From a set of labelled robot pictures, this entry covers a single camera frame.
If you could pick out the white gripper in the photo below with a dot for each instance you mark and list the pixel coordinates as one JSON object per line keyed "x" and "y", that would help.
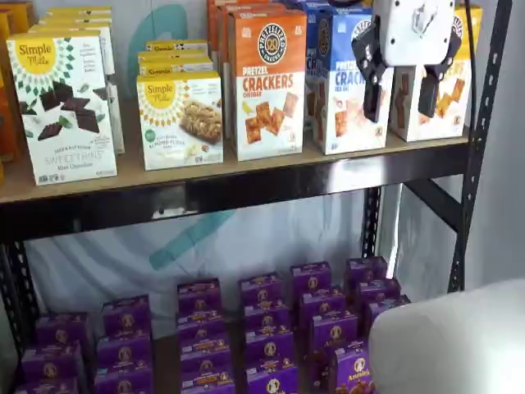
{"x": 410, "y": 37}

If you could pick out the blue white pretzel crackers box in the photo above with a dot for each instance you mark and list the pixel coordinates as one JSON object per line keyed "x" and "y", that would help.
{"x": 310, "y": 41}
{"x": 344, "y": 123}

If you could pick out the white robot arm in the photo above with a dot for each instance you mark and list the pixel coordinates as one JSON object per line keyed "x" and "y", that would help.
{"x": 451, "y": 340}

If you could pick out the yellow white pretzel crackers box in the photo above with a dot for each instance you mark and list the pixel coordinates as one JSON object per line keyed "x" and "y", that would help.
{"x": 451, "y": 102}

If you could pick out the orange cheddar pretzel crackers box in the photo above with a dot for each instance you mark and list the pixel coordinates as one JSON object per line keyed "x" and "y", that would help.
{"x": 268, "y": 102}
{"x": 224, "y": 61}
{"x": 211, "y": 28}

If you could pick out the purple Annie's box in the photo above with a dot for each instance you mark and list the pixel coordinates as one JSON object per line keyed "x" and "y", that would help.
{"x": 367, "y": 271}
{"x": 61, "y": 332}
{"x": 199, "y": 297}
{"x": 334, "y": 332}
{"x": 127, "y": 316}
{"x": 266, "y": 316}
{"x": 272, "y": 381}
{"x": 352, "y": 373}
{"x": 125, "y": 353}
{"x": 269, "y": 346}
{"x": 51, "y": 363}
{"x": 201, "y": 324}
{"x": 205, "y": 344}
{"x": 209, "y": 385}
{"x": 49, "y": 386}
{"x": 311, "y": 279}
{"x": 207, "y": 364}
{"x": 323, "y": 305}
{"x": 379, "y": 292}
{"x": 123, "y": 383}
{"x": 381, "y": 312}
{"x": 261, "y": 289}

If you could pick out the almond flour bars box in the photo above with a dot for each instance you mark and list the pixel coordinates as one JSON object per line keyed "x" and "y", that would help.
{"x": 172, "y": 56}
{"x": 176, "y": 46}
{"x": 176, "y": 67}
{"x": 180, "y": 123}

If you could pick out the wooden shelf board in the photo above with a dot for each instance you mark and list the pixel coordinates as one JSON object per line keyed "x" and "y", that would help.
{"x": 164, "y": 178}

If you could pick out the mint chocolate sweet thins box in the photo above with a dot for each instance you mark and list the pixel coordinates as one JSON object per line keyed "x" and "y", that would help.
{"x": 61, "y": 123}
{"x": 78, "y": 11}
{"x": 111, "y": 53}
{"x": 74, "y": 20}

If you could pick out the plain orange snack box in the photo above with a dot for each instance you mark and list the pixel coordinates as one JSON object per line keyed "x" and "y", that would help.
{"x": 22, "y": 16}
{"x": 8, "y": 102}

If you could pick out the white banner with teal logo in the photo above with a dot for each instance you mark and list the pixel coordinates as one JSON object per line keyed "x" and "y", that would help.
{"x": 102, "y": 254}

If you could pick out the purple Annie's snack boxes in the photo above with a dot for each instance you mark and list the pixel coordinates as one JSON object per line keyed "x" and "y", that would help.
{"x": 165, "y": 369}

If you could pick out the black metal shelf frame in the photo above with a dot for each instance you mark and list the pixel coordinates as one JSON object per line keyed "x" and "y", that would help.
{"x": 246, "y": 197}

